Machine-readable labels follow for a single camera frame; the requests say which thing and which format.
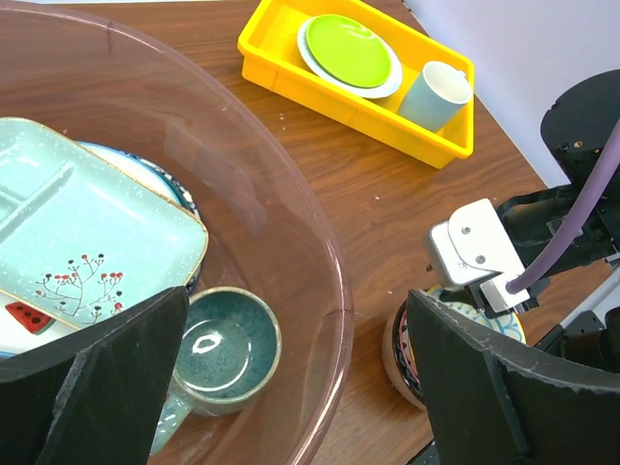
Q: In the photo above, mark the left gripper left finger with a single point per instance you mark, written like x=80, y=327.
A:
x=94, y=396

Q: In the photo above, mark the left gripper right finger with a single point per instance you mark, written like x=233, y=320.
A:
x=493, y=400

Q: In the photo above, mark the yellow rimmed dark bowl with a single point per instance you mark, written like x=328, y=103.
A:
x=508, y=325

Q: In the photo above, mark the teal glazed mug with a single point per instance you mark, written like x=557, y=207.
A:
x=229, y=351

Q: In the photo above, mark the pale green rectangular dish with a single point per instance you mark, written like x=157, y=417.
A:
x=81, y=240

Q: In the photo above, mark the blue floral plate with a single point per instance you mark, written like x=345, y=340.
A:
x=181, y=193

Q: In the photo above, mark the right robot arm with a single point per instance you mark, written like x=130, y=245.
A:
x=575, y=130

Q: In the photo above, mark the clear plastic bin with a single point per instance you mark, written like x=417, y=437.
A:
x=153, y=80

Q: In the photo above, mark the brown bowl white inside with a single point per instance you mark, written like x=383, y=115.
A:
x=390, y=361

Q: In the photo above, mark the light blue mug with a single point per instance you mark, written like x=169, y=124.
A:
x=436, y=95

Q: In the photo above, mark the pale blue rimmed plate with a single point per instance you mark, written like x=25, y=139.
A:
x=388, y=88

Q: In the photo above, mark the lime green plate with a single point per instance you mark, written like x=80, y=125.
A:
x=348, y=50

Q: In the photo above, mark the yellow plastic tray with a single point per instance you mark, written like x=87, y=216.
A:
x=271, y=59

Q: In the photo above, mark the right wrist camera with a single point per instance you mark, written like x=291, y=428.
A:
x=471, y=252

